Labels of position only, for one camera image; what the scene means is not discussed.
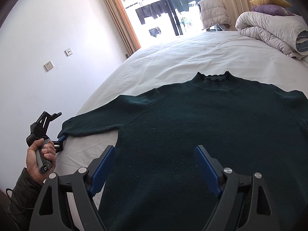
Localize dark green knit sweater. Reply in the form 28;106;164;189
60;72;307;230

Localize left forearm dark sleeve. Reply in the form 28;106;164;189
6;168;42;230

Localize dark hanging clothes on rack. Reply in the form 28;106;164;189
135;0;201;24

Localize person's left hand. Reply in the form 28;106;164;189
26;138;56;185

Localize left beige curtain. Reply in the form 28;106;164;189
103;0;141;57

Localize white bed sheet mattress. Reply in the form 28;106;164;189
54;30;308;210

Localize folded grey white duvet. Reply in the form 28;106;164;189
235;12;307;59

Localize beige puffer jacket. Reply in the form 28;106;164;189
198;0;232;31

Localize purple pillow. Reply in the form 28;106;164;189
252;4;295;16

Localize yellow pillow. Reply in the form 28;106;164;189
250;0;292;8

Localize beige wall socket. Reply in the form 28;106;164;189
44;61;54;71

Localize black cable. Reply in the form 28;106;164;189
5;188;37;216

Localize black balcony door frame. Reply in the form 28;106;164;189
162;0;183;36

